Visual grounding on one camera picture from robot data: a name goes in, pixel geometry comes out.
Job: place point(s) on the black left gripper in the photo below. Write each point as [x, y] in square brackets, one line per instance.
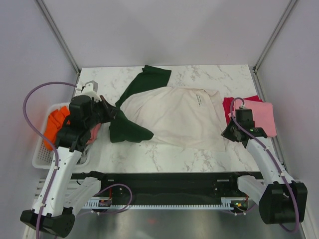
[110, 110]

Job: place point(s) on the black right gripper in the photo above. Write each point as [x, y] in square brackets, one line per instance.
[226, 133]

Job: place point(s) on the cream and green Charlie Brown shirt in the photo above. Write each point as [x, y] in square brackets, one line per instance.
[150, 110]

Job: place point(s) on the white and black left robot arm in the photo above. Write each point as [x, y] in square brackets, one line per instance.
[53, 212]

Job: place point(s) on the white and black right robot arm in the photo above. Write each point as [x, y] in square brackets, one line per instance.
[280, 198]

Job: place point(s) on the salmon pink t shirt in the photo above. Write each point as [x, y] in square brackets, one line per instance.
[94, 133]

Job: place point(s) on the crimson folded t shirt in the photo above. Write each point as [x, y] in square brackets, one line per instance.
[227, 102]

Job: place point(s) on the light pink folded t shirt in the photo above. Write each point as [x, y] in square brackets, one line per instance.
[263, 115]

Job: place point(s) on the orange t shirt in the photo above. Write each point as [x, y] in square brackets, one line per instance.
[55, 122]

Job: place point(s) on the white plastic laundry basket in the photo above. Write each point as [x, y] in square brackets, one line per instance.
[43, 157]

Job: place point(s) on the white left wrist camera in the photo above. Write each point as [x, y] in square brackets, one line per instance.
[88, 89]

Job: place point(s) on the right aluminium frame post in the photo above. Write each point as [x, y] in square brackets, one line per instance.
[275, 33]

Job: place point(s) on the aluminium frame post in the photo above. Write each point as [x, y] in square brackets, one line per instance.
[275, 33]
[57, 34]

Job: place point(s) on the white slotted cable duct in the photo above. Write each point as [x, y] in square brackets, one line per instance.
[223, 203]

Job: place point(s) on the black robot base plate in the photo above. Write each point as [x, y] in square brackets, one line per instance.
[169, 187]

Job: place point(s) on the left aluminium frame post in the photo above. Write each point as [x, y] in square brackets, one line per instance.
[57, 34]

